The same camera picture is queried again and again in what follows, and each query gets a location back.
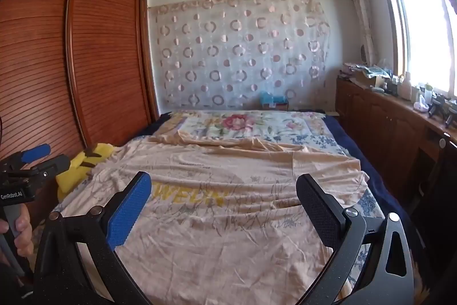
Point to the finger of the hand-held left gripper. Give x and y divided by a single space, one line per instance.
53 164
35 152

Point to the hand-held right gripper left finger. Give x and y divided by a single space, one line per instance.
128 212

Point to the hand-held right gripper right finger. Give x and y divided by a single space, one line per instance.
321 215

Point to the beige blanket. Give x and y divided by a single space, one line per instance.
214 183

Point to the person's left hand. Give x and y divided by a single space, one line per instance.
25 237

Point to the yellow plush toy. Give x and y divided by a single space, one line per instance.
82 169

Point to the blue floral bed sheet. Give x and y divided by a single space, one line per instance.
321 141

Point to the long wooden cabinet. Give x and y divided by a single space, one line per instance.
385 126

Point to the wooden slatted wardrobe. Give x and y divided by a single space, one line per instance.
100 58

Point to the blue tissue pack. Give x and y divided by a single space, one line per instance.
271 99

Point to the pink floral blanket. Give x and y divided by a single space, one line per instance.
235 122

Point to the cardboard box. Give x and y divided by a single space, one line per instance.
367 80

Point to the white plastic bottle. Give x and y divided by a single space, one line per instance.
405 87

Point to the teal plastic packet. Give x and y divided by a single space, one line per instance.
371 69

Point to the black stand tool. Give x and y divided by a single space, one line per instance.
450 117
436 108

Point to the circle-patterned sheer curtain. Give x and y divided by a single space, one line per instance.
232 51

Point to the cream floral window curtain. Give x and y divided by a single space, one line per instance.
360 12

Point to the wooden-framed window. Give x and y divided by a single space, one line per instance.
421 22

